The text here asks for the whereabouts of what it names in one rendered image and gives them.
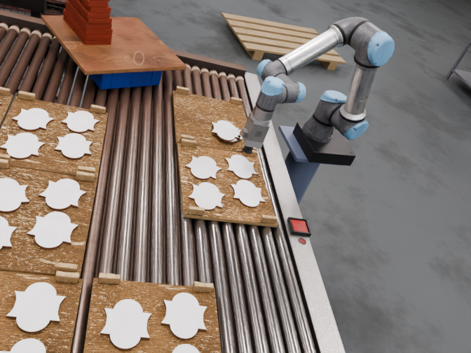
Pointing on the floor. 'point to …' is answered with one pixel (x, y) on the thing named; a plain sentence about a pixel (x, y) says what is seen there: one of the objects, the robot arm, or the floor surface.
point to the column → (297, 164)
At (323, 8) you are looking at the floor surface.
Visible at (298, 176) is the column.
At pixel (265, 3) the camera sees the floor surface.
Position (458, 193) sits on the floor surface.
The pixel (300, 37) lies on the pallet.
